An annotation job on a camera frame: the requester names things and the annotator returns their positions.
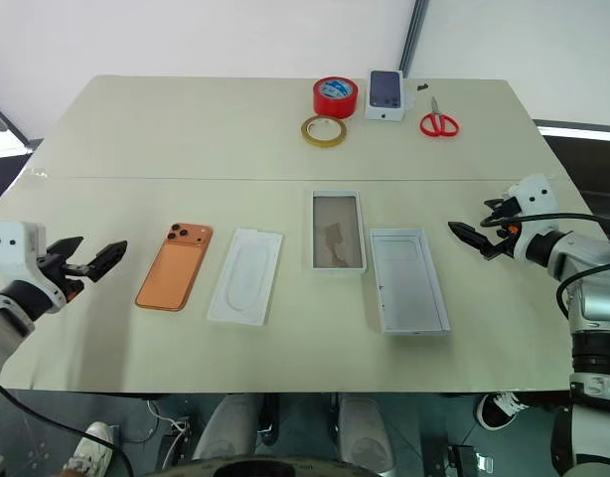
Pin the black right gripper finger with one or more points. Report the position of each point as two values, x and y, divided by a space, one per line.
471 234
493 204

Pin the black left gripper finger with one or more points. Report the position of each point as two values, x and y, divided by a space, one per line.
65 248
108 258

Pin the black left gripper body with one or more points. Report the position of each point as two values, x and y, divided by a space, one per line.
61 275

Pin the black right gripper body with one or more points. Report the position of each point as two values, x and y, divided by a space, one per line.
507 238

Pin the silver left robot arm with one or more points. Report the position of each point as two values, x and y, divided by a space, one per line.
9 318

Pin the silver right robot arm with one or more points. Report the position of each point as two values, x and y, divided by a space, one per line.
598 298

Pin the white phone box lid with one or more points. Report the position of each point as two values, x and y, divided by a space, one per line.
408 280

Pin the white phone box base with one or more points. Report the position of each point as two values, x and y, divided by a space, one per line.
337 231

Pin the closed phone box, dark print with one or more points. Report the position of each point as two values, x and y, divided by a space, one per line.
385 94

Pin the orange smartphone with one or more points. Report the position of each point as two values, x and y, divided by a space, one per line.
175 266

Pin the dark side table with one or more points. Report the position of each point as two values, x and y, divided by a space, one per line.
590 164

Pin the small black clip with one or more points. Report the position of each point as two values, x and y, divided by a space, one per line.
423 87

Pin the black and white stand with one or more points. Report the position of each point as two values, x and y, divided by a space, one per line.
2 126

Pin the white paper insert tray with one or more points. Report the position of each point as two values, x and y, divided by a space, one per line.
245 275

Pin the black and white sneaker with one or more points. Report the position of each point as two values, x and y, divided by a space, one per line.
499 410

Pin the yellow tape roll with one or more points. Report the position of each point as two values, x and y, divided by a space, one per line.
323 131

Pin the red tape roll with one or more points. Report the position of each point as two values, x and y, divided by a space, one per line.
335 97

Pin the grey rounded leg cover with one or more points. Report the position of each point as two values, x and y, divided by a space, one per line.
364 432
228 427

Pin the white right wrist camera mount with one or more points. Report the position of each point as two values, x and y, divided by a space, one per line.
533 199

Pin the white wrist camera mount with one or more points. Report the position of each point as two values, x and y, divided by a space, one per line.
14 248
533 199

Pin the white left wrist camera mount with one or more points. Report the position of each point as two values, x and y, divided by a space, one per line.
14 248

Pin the grey wall post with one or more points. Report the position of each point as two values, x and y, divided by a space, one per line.
414 35

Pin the black table leg post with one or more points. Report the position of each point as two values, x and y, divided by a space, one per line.
268 420

